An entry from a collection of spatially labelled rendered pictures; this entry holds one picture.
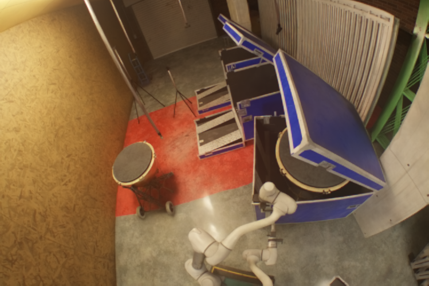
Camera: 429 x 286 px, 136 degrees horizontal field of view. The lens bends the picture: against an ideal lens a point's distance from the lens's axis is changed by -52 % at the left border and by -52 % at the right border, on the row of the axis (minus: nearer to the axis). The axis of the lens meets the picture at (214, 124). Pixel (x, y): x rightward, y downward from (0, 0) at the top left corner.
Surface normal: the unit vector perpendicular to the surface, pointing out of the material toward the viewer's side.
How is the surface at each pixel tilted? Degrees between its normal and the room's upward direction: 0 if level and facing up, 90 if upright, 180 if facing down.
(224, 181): 0
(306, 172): 0
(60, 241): 90
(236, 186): 0
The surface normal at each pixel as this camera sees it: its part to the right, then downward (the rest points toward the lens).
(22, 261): 0.95, -0.32
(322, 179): -0.24, -0.69
